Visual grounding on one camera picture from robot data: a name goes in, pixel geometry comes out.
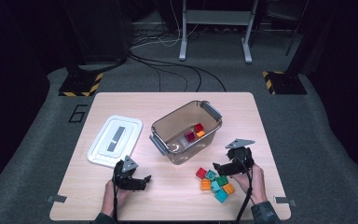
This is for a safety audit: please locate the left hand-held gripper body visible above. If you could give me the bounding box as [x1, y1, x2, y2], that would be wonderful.
[112, 154, 139, 190]

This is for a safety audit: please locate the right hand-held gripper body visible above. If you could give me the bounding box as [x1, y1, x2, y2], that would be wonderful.
[225, 138, 256, 175]

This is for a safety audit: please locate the pile of coloured toy blocks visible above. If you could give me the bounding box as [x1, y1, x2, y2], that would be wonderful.
[195, 167, 236, 196]

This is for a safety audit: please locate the large cyan toy brick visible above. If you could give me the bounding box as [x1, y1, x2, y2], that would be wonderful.
[213, 189, 229, 204]

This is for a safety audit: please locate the white plastic box lid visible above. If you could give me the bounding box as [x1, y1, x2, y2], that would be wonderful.
[87, 114, 144, 169]

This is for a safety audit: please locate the maroon toy brick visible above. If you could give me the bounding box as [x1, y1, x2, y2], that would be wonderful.
[184, 131, 197, 144]

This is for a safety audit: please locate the clear brown storage box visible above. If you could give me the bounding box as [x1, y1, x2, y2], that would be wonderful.
[149, 99, 224, 166]

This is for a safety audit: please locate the person's left hand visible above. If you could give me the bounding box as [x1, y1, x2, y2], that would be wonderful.
[102, 179, 131, 217]

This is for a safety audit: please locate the person's right hand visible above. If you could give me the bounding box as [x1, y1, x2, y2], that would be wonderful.
[231, 163, 269, 205]

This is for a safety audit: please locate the black stand with striped base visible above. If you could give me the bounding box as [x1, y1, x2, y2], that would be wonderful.
[262, 0, 321, 95]
[58, 0, 104, 97]

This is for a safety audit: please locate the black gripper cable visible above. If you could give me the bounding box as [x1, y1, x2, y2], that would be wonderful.
[236, 155, 255, 224]
[112, 174, 120, 224]

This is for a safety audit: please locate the black floor cable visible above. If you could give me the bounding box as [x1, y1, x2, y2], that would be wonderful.
[130, 55, 203, 93]
[130, 52, 227, 93]

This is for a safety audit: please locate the white floor cable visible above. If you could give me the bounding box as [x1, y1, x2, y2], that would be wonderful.
[130, 0, 200, 49]

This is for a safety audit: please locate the white desk frame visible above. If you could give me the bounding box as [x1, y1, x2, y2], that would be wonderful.
[178, 0, 259, 64]

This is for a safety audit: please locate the dark metal frame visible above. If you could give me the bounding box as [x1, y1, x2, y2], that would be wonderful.
[250, 0, 309, 57]

